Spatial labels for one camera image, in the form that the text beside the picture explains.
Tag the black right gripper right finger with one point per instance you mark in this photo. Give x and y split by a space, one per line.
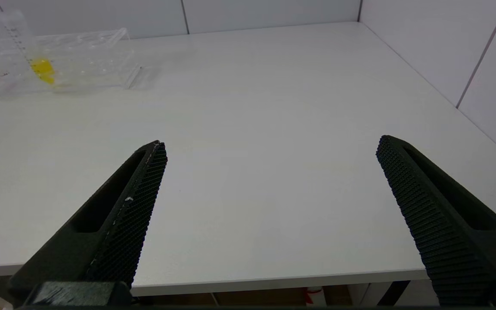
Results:
446 232

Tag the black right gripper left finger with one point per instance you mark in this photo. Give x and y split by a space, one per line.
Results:
119 232

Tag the clear acrylic tube rack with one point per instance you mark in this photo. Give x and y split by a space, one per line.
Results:
88 60

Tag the test tube with yellow pigment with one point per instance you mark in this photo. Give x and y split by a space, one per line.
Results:
43 71

